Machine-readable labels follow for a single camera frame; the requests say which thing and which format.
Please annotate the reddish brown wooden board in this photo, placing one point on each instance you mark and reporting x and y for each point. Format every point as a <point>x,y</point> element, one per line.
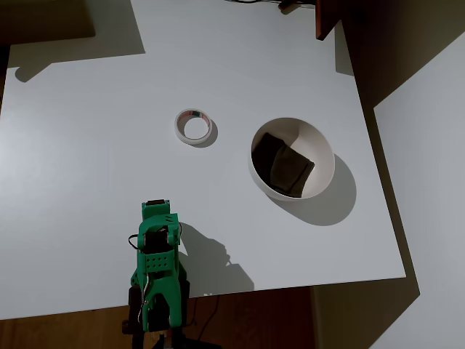
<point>323,18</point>

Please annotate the white round bowl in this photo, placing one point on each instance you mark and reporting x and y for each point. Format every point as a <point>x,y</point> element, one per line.
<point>316,145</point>

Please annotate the green gripper black motor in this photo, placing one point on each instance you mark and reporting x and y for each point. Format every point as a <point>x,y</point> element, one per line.
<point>157,203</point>

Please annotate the dark rectangular box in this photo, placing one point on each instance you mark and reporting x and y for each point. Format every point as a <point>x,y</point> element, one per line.
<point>43,18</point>

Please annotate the white masking tape roll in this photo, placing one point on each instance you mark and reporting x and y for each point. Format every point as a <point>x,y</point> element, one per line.
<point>178,127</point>

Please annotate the dark folded cloth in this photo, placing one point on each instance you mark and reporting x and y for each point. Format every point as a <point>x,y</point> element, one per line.
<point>283,163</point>

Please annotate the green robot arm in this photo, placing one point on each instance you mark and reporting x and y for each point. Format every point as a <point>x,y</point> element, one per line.
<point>160,287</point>

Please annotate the black table clamp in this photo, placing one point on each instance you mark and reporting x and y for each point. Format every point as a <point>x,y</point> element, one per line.
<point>185,298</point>
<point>135,301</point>

